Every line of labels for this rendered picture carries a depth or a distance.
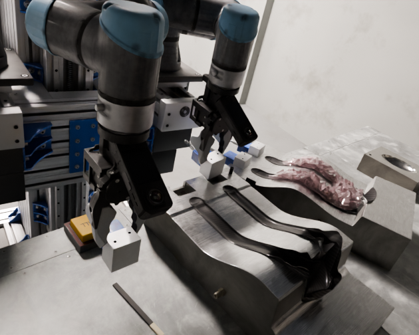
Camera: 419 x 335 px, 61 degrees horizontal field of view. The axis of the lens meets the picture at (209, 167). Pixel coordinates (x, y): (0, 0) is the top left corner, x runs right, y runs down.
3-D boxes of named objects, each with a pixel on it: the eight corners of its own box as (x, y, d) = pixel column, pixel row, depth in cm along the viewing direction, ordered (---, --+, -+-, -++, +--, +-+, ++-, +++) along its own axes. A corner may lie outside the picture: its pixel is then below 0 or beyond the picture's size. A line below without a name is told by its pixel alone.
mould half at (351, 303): (142, 222, 85) (149, 176, 78) (219, 193, 101) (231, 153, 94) (314, 409, 57) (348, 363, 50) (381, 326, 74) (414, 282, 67)
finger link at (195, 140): (189, 152, 90) (201, 121, 86) (204, 166, 87) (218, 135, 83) (180, 154, 88) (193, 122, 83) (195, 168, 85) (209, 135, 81)
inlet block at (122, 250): (78, 224, 66) (79, 201, 63) (104, 217, 69) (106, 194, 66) (111, 273, 58) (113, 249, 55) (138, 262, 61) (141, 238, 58)
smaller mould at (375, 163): (356, 169, 133) (364, 153, 130) (373, 161, 143) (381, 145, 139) (407, 199, 122) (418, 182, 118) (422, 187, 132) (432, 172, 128)
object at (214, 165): (175, 151, 95) (178, 135, 92) (190, 145, 98) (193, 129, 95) (207, 180, 89) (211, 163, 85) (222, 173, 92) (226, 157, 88)
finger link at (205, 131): (207, 146, 86) (220, 115, 82) (211, 150, 85) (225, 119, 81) (193, 148, 83) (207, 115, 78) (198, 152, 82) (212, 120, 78)
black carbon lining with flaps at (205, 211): (182, 207, 81) (189, 173, 77) (231, 189, 92) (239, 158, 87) (304, 320, 62) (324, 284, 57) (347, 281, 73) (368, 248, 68)
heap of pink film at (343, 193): (264, 180, 101) (272, 157, 97) (284, 159, 115) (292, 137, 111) (352, 223, 92) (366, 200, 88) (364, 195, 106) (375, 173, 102)
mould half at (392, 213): (219, 183, 105) (227, 152, 100) (254, 154, 126) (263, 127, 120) (389, 271, 88) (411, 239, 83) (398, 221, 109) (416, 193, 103)
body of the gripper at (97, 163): (124, 171, 61) (131, 106, 55) (150, 199, 56) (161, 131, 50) (80, 180, 56) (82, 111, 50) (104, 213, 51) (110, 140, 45)
